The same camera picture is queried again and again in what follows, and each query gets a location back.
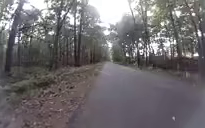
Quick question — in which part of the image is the leaf-covered dirt verge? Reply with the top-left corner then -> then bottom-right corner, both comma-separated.
0,62 -> 105,128

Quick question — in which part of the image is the dark fence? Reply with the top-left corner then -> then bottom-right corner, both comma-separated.
148,54 -> 200,72

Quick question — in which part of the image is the grey asphalt road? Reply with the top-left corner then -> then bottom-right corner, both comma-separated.
68,61 -> 205,128

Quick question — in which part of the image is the wood of tall trees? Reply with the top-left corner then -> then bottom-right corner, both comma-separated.
0,0 -> 112,75

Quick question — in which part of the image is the row of roadside trees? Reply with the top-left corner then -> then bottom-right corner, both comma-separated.
108,0 -> 205,81

